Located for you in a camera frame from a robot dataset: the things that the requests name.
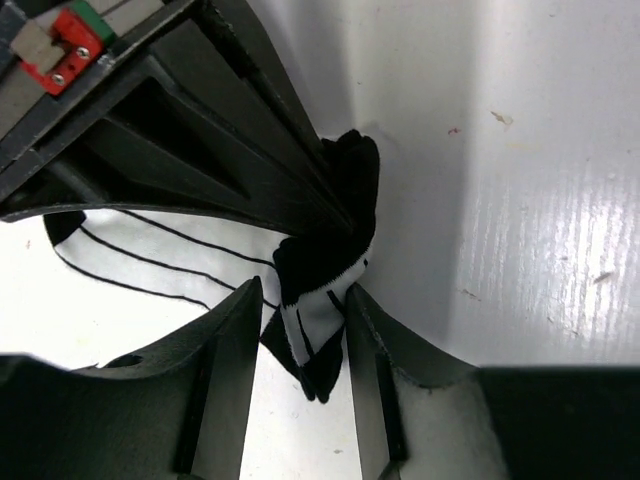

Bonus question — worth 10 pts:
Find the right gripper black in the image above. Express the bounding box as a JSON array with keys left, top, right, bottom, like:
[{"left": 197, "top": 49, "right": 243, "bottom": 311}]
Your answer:
[{"left": 1, "top": 1, "right": 350, "bottom": 235}]

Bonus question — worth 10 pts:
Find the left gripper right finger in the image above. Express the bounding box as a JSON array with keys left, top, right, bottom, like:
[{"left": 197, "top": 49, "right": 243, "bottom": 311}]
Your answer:
[{"left": 346, "top": 286, "right": 639, "bottom": 479}]

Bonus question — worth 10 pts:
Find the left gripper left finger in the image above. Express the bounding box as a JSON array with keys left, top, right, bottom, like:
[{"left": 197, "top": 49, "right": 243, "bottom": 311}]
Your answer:
[{"left": 1, "top": 278, "right": 263, "bottom": 479}]

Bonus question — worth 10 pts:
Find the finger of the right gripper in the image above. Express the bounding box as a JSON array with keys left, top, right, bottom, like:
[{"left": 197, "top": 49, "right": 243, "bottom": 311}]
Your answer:
[{"left": 199, "top": 1, "right": 354, "bottom": 225}]

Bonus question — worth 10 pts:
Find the white black striped sock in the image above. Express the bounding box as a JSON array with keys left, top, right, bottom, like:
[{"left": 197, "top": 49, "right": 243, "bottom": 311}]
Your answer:
[{"left": 43, "top": 130, "right": 380, "bottom": 403}]

